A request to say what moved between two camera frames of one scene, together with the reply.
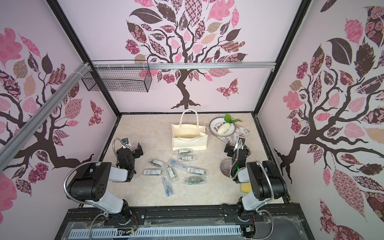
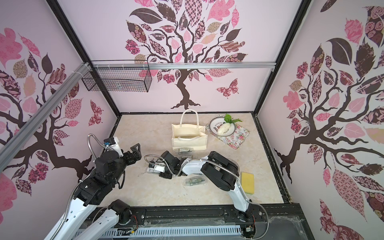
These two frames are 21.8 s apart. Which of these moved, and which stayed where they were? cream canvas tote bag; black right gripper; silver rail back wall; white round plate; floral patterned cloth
Moved: black right gripper
Stayed: floral patterned cloth; silver rail back wall; white round plate; cream canvas tote bag
